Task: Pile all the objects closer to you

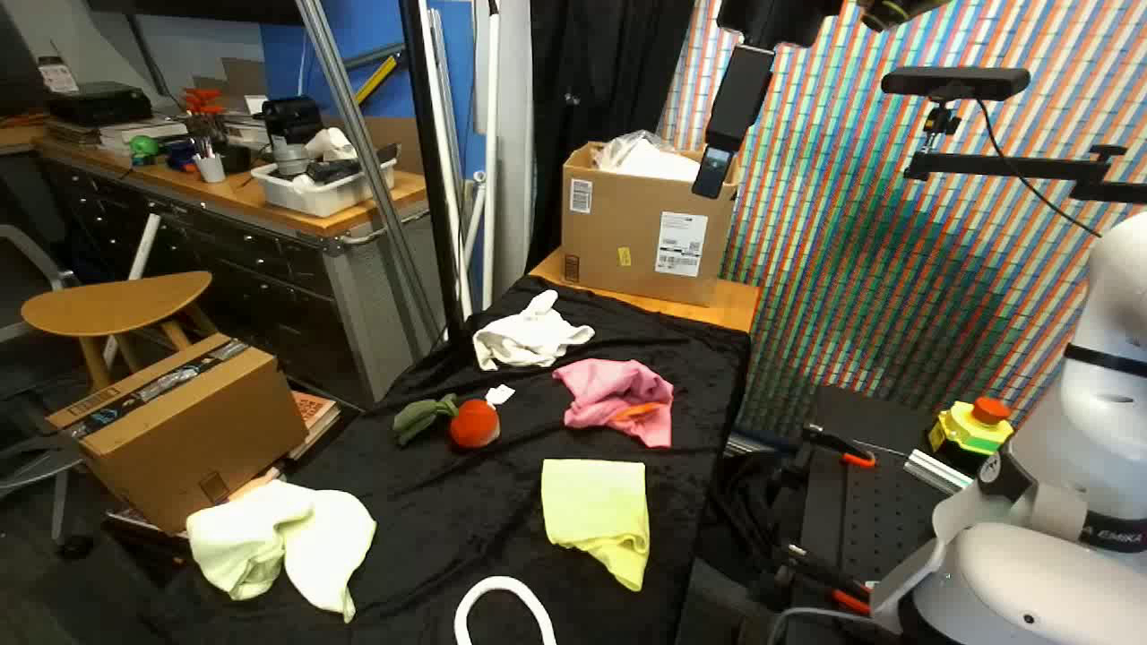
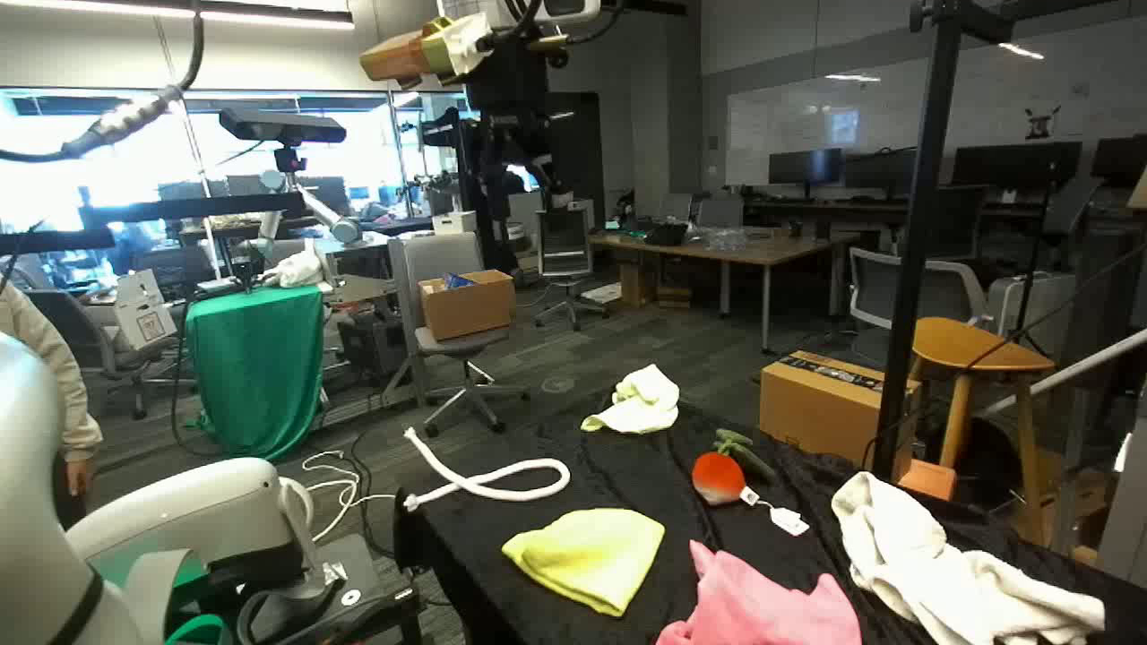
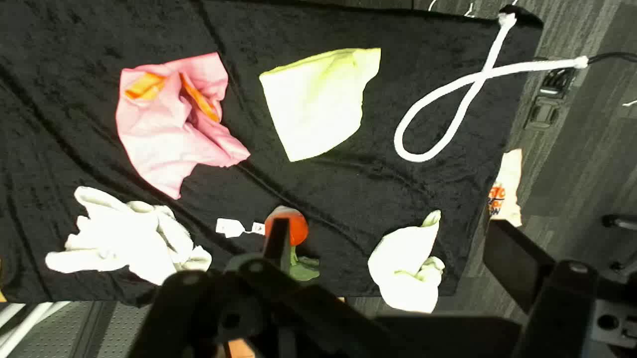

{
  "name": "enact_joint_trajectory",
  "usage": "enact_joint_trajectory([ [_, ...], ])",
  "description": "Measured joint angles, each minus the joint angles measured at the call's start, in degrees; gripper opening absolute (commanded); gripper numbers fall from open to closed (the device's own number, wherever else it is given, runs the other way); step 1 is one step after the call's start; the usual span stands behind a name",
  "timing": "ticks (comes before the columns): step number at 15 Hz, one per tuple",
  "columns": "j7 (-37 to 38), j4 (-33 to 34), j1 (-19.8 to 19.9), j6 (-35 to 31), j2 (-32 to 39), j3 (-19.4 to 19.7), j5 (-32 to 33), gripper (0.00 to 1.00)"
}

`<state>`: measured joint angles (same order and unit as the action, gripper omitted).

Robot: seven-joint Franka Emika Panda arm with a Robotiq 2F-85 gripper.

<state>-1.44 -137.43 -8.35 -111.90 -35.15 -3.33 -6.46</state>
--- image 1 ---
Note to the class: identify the blue wall panel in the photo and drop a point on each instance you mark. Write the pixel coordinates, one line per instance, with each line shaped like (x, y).
(298, 60)

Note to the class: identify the black bar camera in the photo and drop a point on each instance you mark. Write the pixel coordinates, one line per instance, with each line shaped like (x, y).
(956, 83)

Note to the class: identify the white plastic bin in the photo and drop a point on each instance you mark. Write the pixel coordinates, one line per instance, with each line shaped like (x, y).
(310, 196)

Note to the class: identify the wood topped workbench cabinet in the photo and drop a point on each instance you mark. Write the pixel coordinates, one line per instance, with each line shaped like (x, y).
(262, 274)

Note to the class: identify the cardboard box black tape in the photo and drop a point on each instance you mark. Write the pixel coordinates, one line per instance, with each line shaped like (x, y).
(182, 443)

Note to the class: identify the small white paper scrap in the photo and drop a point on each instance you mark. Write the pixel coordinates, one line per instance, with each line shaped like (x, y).
(501, 396)

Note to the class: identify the black curtain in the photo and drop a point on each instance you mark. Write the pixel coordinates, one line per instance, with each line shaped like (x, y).
(597, 72)

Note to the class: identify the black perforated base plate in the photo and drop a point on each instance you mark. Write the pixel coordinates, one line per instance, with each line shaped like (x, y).
(862, 513)

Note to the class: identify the white cloth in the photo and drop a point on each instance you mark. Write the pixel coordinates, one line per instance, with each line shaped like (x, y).
(523, 343)

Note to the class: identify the black table cloth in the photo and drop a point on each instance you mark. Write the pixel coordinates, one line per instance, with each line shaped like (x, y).
(453, 526)

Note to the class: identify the wooden stool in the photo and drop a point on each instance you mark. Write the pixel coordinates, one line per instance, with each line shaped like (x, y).
(114, 306)

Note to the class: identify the red plush toy green leaves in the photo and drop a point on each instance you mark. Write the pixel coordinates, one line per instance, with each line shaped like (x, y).
(474, 425)

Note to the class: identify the clear plastic bag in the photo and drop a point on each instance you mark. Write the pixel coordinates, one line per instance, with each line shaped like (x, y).
(648, 160)

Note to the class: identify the black benchtop device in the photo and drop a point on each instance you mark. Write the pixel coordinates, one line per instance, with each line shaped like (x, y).
(291, 118)

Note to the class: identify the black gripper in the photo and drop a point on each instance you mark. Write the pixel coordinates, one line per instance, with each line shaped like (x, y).
(739, 93)

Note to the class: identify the wooden side table top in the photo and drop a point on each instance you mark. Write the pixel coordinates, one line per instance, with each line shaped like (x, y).
(720, 308)

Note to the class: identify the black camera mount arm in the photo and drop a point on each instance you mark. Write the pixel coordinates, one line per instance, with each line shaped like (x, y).
(1017, 165)

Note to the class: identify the aluminium extrusion bar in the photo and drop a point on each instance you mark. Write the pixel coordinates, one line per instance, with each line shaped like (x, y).
(936, 471)

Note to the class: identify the yellow cloth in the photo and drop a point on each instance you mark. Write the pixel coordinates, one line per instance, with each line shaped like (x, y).
(594, 507)

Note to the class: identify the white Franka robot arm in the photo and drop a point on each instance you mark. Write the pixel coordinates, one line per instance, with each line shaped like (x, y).
(1076, 443)

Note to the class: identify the iridescent backdrop sheet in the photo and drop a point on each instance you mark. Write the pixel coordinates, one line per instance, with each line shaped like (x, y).
(862, 238)

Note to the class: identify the yellow red emergency stop button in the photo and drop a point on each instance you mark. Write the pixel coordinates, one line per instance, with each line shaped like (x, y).
(968, 428)

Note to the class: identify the pink cloth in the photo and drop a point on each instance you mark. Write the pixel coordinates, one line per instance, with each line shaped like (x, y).
(610, 396)

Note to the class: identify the labelled cardboard box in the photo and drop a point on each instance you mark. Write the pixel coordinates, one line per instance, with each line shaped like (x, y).
(634, 238)

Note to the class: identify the silver tripod pole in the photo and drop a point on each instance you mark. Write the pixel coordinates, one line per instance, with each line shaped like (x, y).
(359, 146)

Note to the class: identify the black equipment case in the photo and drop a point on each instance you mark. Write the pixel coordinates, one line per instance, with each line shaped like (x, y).
(103, 107)

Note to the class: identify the pale green cloth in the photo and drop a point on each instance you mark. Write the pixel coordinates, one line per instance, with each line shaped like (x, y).
(262, 540)

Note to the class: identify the black stand pole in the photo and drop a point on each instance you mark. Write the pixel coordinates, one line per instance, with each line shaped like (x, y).
(433, 182)

